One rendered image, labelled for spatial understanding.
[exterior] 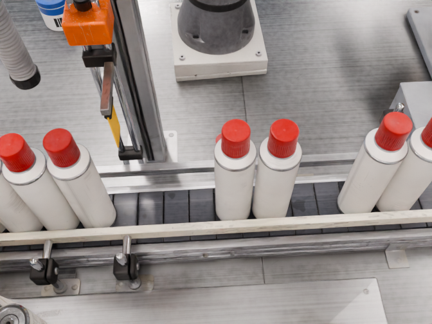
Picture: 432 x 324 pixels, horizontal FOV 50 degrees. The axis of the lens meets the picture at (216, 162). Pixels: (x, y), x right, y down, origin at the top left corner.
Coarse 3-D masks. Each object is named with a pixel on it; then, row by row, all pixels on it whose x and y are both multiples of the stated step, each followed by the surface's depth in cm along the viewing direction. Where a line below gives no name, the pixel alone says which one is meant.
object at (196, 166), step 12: (312, 156) 64; (324, 156) 64; (336, 156) 64; (348, 156) 64; (96, 168) 63; (108, 168) 63; (120, 168) 63; (132, 168) 63; (144, 168) 63; (156, 168) 63; (168, 168) 63; (180, 168) 63; (192, 168) 63; (204, 168) 63
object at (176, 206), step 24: (144, 192) 70; (168, 192) 70; (192, 192) 70; (312, 192) 70; (336, 192) 70; (120, 216) 68; (144, 216) 68; (168, 216) 68; (192, 216) 68; (216, 216) 68; (288, 216) 68; (120, 240) 66; (144, 240) 66; (168, 240) 66; (192, 240) 67
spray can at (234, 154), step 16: (224, 128) 51; (240, 128) 51; (224, 144) 52; (240, 144) 51; (224, 160) 54; (240, 160) 54; (224, 176) 56; (240, 176) 55; (224, 192) 59; (240, 192) 59; (224, 208) 63; (240, 208) 63
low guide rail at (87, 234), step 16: (160, 224) 64; (176, 224) 64; (192, 224) 64; (208, 224) 64; (224, 224) 64; (240, 224) 64; (256, 224) 64; (272, 224) 64; (288, 224) 64; (304, 224) 64; (320, 224) 64; (336, 224) 64; (352, 224) 65; (368, 224) 65; (0, 240) 63; (16, 240) 63; (32, 240) 63; (64, 240) 64; (80, 240) 64; (96, 240) 65
